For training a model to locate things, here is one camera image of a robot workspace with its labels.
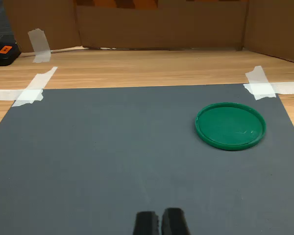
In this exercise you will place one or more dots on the round green lid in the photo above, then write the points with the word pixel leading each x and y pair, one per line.
pixel 230 126

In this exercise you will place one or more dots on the dark grey mat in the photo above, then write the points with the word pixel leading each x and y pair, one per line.
pixel 112 151

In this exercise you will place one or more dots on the white tape patch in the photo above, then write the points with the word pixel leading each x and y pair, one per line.
pixel 29 94
pixel 262 88

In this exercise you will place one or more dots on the brown cardboard partition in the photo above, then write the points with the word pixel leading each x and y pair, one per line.
pixel 161 27

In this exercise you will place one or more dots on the white tape strip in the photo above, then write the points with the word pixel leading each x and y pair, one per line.
pixel 40 46

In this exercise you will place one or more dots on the black case with orange label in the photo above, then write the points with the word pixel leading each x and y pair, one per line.
pixel 2 55

